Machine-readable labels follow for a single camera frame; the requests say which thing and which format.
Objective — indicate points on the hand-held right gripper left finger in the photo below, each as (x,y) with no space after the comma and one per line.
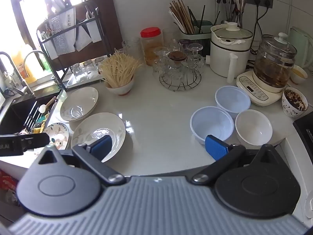
(101,148)

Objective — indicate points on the white drip tray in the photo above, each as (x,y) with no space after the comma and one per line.
(80,84)

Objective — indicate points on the group of cut glass cups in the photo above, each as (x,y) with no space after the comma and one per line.
(176,66)

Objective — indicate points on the small bowl of yellow liquid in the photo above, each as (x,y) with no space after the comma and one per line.
(298,78)

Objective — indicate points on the plastic jar with red lid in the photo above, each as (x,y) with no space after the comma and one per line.
(150,33)

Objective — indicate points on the white noodle bowl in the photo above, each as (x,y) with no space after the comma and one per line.
(122,89)

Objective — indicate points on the small drinking glass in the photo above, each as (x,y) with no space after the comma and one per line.
(99,63)
(76,73)
(89,69)

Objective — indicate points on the white electric cooking pot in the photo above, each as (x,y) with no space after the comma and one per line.
(225,56)

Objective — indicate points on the small cartoon print plate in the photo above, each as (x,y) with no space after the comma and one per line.
(58,133)

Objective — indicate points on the bundle of dry noodles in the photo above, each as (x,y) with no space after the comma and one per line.
(119,66)

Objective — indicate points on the plain blade kitchen knife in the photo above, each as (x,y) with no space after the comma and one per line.
(94,31)
(82,39)

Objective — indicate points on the red packet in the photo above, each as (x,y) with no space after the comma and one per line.
(7,180)

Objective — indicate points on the translucent plastic bowl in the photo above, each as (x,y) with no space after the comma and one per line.
(207,122)
(232,100)

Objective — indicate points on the black kitchen sink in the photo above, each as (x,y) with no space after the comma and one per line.
(14,112)

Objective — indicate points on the pale green kettle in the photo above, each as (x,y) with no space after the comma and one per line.
(303,44)

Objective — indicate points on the white spoon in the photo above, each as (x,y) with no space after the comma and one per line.
(42,108)

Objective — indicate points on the patterned blade kitchen knife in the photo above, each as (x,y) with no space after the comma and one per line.
(62,39)

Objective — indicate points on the orange bottle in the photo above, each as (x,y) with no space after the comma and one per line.
(23,66)

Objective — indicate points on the brown round lid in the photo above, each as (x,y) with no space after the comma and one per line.
(177,55)

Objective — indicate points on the white ceramic bowl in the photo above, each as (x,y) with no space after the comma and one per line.
(254,127)

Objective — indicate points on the black induction cooktop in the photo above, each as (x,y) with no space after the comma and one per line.
(305,129)

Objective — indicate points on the patterned cup with dark contents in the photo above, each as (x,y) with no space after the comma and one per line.
(291,110)

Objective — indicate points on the glass kettle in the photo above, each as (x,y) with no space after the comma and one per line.
(271,63)

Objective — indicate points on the white leaf print plate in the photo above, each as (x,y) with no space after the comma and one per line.
(78,102)
(97,124)

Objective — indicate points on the green chopstick holder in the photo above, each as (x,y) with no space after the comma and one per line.
(195,29)

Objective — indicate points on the clear glass tumbler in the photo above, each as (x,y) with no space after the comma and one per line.
(170,38)
(132,49)

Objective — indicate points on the dark faucet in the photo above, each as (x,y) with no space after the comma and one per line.
(6,56)

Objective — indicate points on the brown cutting board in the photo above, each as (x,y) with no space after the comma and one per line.
(110,29)

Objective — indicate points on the white kettle heating base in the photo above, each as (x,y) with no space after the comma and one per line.
(254,90)

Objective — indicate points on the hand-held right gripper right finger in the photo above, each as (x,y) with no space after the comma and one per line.
(216,148)

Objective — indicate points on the bundle of black chopsticks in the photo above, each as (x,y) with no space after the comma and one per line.
(201,17)

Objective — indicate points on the chrome faucet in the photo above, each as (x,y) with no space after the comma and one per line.
(29,53)

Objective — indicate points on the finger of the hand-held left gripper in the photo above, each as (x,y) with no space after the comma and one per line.
(34,140)

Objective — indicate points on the black knife rack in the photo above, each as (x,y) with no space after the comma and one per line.
(59,78)

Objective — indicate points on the bundle of wooden chopsticks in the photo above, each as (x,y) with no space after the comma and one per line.
(182,17)

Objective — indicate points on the green bottle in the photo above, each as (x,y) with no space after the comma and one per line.
(46,63)

